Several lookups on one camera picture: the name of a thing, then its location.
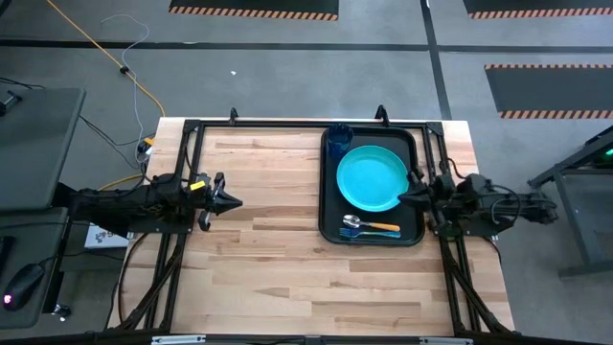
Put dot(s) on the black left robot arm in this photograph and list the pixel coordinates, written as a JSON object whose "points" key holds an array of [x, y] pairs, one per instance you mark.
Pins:
{"points": [[124, 203]]}

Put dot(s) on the black aluminium table frame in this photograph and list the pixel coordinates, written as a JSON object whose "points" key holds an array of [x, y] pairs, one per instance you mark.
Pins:
{"points": [[191, 144]]}

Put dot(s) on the grey side table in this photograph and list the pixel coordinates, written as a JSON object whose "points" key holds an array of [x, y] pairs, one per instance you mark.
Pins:
{"points": [[584, 201]]}

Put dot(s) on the silver frame bracket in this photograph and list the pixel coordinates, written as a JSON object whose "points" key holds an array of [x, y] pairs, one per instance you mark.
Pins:
{"points": [[445, 340], [177, 339]]}

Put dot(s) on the black hazard-striped floor mat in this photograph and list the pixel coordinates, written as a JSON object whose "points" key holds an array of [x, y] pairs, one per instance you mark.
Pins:
{"points": [[551, 88], [536, 6], [254, 6]]}

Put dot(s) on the black computer mouse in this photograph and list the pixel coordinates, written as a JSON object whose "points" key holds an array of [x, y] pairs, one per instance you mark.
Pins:
{"points": [[21, 286]]}

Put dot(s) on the black plastic tray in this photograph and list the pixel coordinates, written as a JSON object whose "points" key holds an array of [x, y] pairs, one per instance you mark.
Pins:
{"points": [[330, 225]]}

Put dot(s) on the large grey desk top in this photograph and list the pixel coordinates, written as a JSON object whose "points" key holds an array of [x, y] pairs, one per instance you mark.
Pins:
{"points": [[33, 144]]}

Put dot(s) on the blue fork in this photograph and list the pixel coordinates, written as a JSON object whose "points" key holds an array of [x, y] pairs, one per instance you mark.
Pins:
{"points": [[369, 234]]}

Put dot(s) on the black frame clamp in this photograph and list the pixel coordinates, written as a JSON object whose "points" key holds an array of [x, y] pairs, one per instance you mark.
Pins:
{"points": [[381, 115], [233, 115]]}

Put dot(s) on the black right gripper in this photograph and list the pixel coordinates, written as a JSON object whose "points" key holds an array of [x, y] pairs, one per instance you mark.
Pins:
{"points": [[440, 191]]}

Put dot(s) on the small grey desk top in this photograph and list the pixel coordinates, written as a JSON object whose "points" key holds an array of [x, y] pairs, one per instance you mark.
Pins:
{"points": [[29, 239]]}

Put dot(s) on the teal plate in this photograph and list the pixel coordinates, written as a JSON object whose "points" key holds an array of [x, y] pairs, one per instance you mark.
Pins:
{"points": [[371, 177]]}

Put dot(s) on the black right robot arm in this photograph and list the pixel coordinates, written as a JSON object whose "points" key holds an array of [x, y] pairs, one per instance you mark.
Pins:
{"points": [[517, 208]]}

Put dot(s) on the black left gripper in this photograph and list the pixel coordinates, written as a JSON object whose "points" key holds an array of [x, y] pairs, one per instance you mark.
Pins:
{"points": [[211, 196]]}

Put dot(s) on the blue faceted cup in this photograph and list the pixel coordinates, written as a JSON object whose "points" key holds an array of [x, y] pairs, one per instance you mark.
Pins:
{"points": [[339, 141]]}

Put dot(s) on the white printed box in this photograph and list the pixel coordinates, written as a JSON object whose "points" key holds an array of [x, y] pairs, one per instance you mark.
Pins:
{"points": [[100, 238]]}

